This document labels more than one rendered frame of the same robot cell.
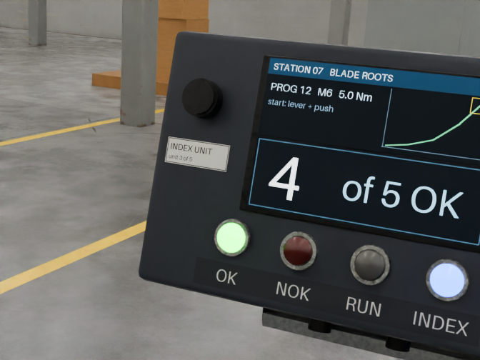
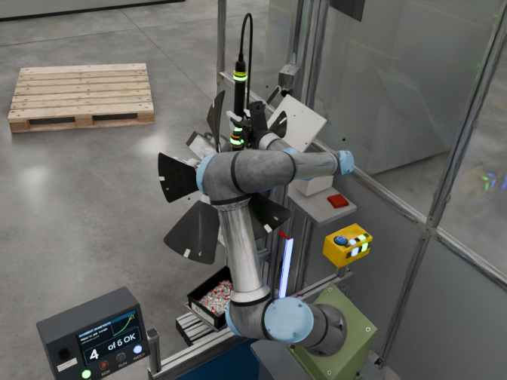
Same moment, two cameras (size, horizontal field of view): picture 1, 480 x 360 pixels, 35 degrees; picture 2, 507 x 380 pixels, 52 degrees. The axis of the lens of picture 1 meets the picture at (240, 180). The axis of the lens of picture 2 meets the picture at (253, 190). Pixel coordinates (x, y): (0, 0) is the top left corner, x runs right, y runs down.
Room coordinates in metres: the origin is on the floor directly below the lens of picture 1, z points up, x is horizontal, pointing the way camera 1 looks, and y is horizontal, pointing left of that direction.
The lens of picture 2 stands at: (-0.26, 0.47, 2.39)
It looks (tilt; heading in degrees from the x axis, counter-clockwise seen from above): 37 degrees down; 301
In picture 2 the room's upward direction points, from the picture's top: 4 degrees clockwise
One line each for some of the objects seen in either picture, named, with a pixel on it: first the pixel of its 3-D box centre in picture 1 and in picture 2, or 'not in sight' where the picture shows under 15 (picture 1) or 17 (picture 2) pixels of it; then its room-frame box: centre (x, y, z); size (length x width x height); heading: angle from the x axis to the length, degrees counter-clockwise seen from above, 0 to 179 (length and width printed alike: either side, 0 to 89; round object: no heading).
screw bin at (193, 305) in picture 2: not in sight; (222, 296); (0.50, -0.63, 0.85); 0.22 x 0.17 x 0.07; 83
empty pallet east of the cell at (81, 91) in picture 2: not in sight; (84, 94); (3.37, -2.40, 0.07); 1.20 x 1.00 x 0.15; 47
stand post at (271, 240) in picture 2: not in sight; (271, 249); (0.62, -1.22, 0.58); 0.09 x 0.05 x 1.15; 158
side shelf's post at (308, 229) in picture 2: not in sight; (303, 258); (0.52, -1.41, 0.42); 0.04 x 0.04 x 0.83; 68
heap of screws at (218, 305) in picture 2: not in sight; (221, 300); (0.50, -0.63, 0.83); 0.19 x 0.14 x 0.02; 83
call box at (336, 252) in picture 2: not in sight; (347, 246); (0.17, -1.00, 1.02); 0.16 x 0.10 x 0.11; 68
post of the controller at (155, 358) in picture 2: not in sight; (154, 351); (0.49, -0.23, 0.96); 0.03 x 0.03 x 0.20; 68
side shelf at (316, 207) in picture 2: not in sight; (313, 196); (0.52, -1.41, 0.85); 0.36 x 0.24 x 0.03; 158
